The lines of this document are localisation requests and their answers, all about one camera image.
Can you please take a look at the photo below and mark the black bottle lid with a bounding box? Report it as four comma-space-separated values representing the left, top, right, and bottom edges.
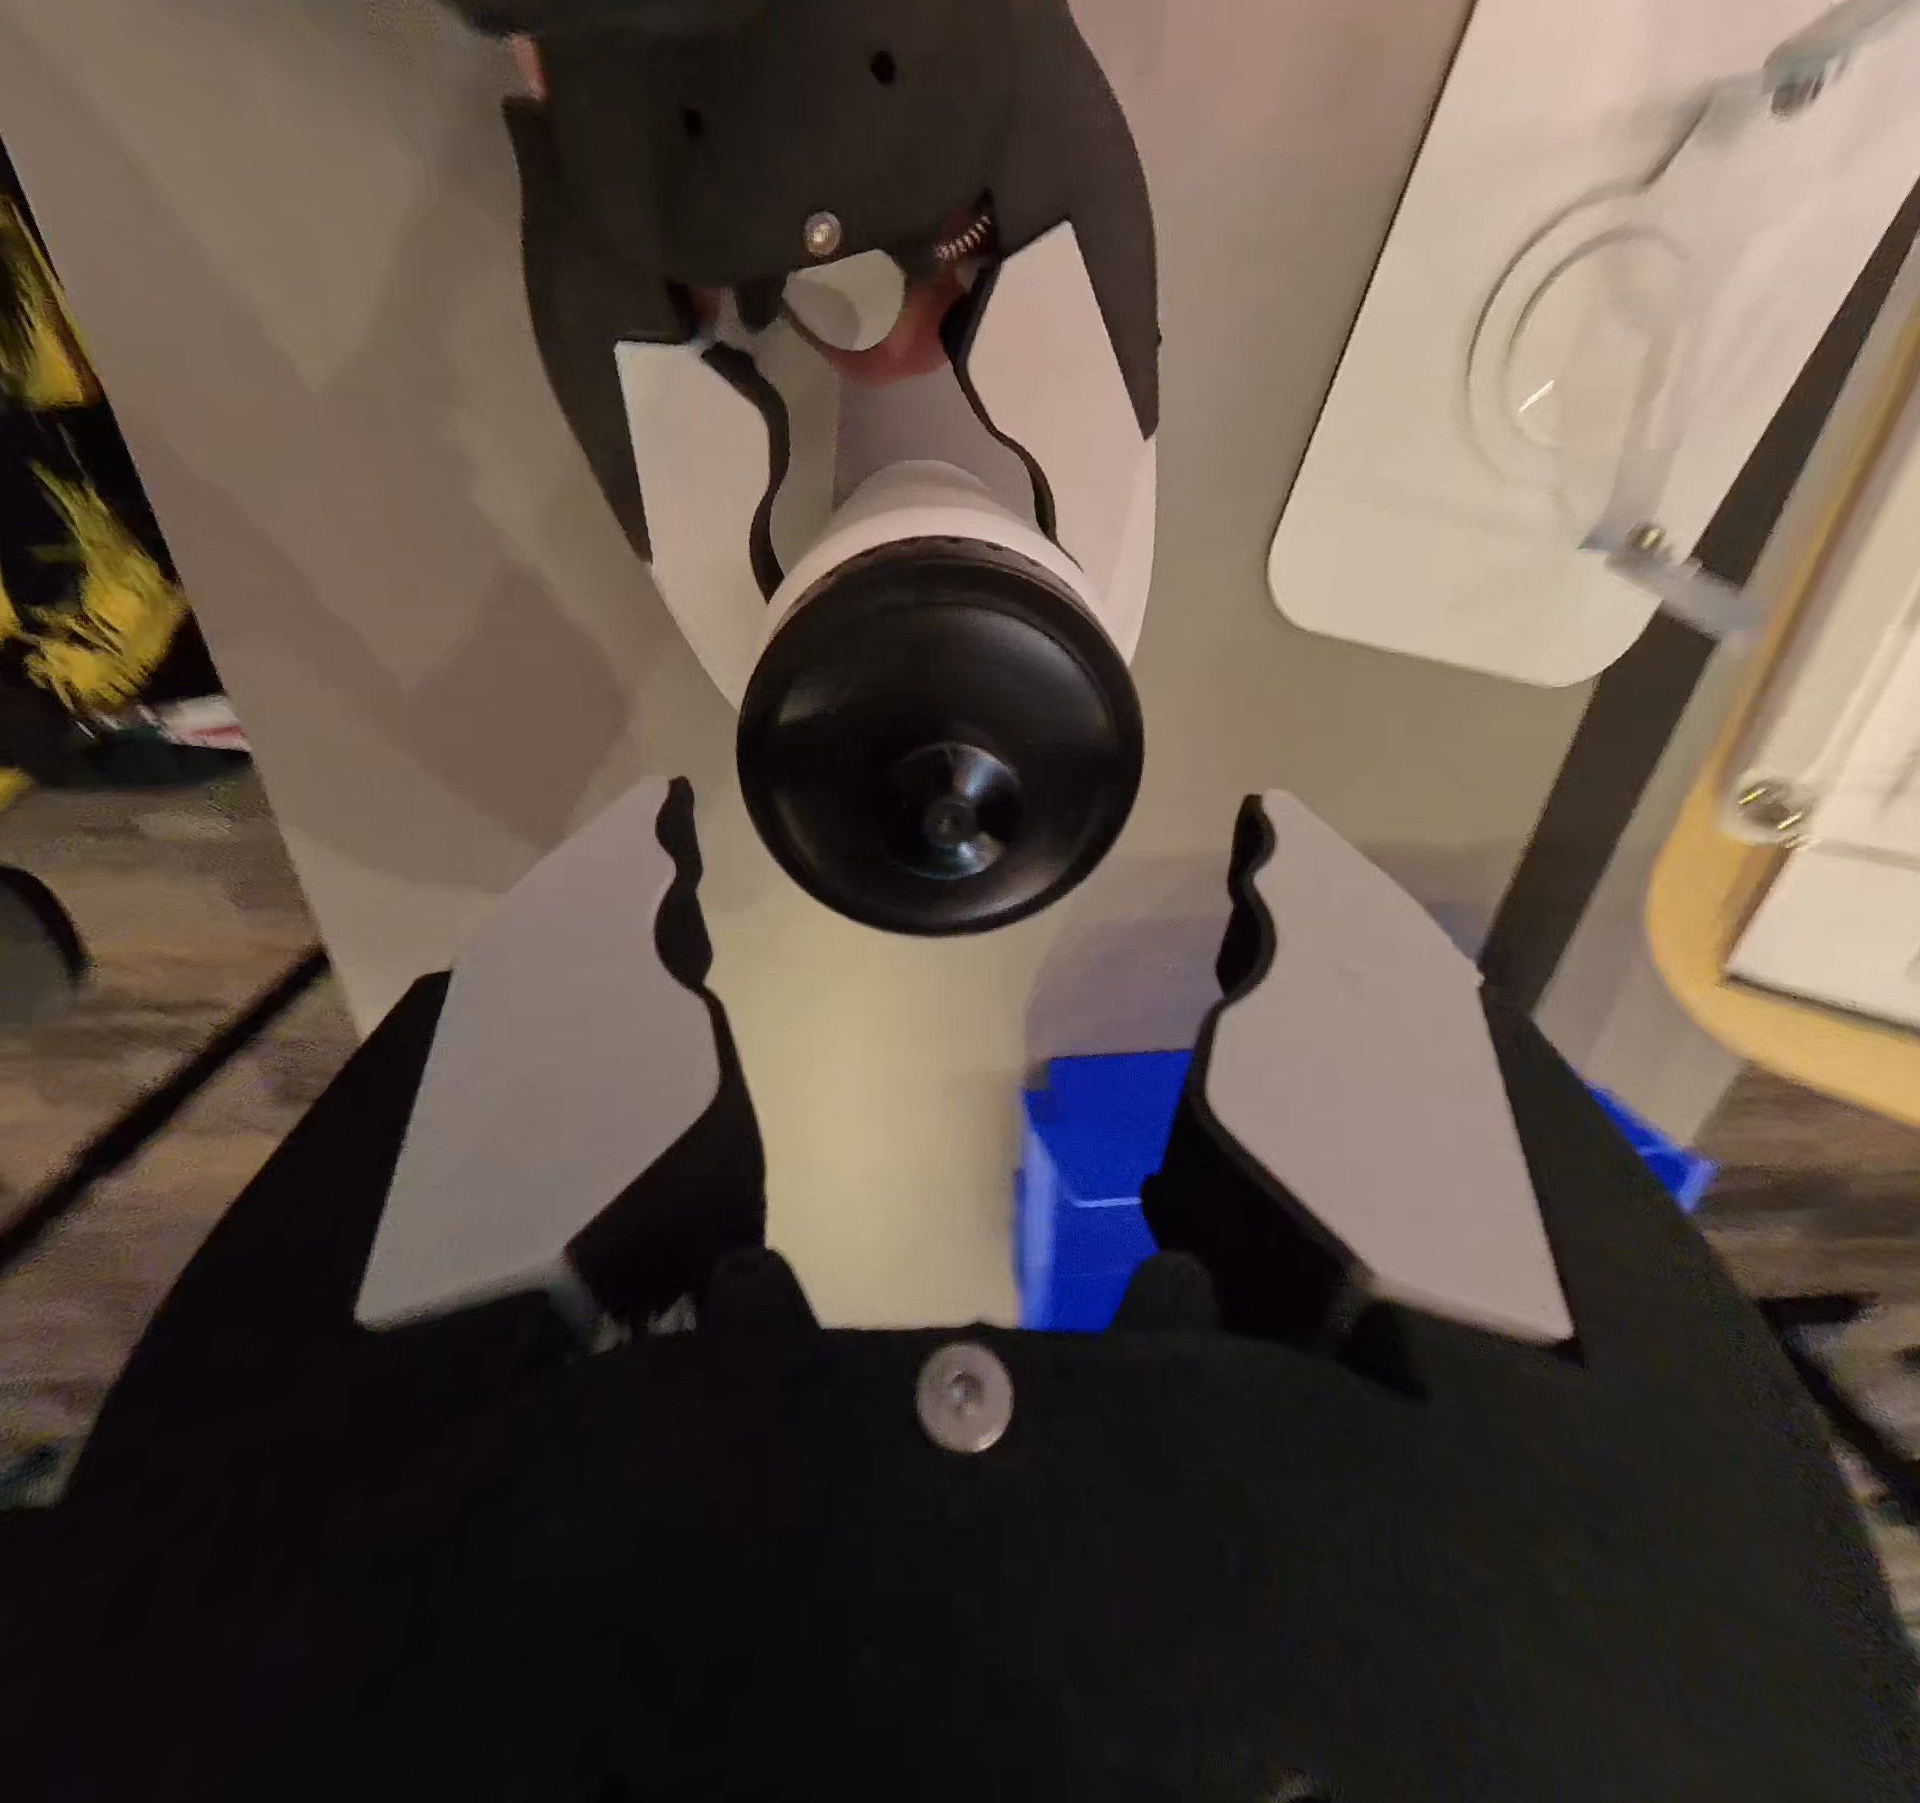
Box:
735, 549, 1146, 939

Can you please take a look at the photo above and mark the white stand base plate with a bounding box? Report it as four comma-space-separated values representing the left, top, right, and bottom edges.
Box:
1267, 0, 1920, 689

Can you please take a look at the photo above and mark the metal stand bracket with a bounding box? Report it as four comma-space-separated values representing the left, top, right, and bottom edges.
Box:
1581, 518, 1768, 638
1687, 0, 1920, 133

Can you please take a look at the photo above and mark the person's left hand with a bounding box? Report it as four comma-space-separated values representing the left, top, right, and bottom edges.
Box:
817, 280, 964, 381

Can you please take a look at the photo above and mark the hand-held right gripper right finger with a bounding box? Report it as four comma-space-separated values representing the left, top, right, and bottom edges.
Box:
1140, 789, 1576, 1345

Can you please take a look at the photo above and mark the clear round stand foot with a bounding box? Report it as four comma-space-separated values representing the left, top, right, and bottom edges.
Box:
1467, 196, 1719, 483

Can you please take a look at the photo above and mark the white plastic bottle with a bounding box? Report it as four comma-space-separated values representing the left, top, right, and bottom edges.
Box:
754, 458, 1119, 664

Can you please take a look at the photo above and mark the black tape strip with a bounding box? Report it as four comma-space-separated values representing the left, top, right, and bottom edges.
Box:
1478, 175, 1920, 1001

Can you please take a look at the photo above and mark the white instruction sheet holder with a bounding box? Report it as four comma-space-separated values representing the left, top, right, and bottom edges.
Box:
1723, 452, 1920, 996

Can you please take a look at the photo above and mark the blue plastic bin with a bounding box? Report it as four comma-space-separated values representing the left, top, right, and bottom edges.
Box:
1015, 1048, 1719, 1330

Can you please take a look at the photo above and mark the red green striped object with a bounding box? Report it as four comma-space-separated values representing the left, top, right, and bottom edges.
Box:
115, 697, 248, 757

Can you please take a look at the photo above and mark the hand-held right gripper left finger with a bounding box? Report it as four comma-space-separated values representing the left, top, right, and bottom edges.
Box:
355, 775, 771, 1330

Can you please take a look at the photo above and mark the black office chair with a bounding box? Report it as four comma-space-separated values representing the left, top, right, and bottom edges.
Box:
0, 863, 89, 1031

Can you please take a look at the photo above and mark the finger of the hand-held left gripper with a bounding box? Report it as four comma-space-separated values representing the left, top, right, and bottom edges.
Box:
941, 222, 1161, 664
615, 337, 797, 706

